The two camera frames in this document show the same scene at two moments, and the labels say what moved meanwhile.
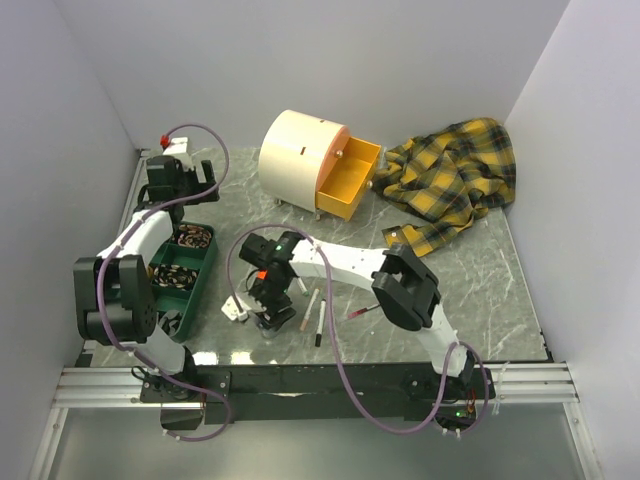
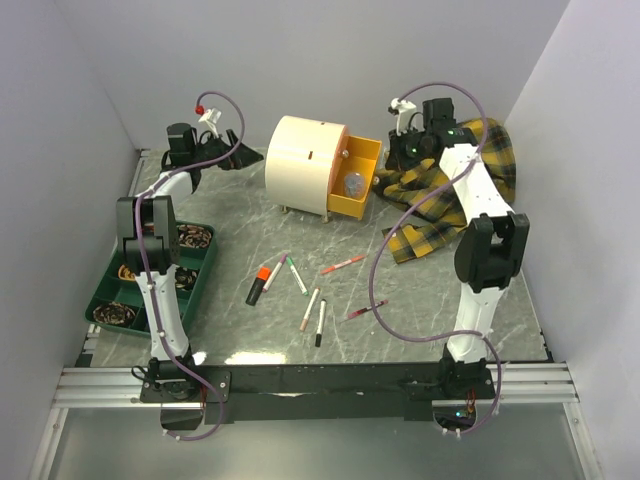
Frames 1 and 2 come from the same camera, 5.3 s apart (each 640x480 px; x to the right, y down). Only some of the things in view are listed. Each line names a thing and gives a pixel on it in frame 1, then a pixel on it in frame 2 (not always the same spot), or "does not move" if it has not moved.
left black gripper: (191, 175) -> (241, 157)
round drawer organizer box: (315, 165) does not move
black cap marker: (320, 324) does not move
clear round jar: (269, 333) -> (354, 185)
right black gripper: (270, 312) -> (396, 159)
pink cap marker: (309, 309) does not move
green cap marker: (302, 287) does not move
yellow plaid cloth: (454, 175) does not move
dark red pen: (356, 313) does not move
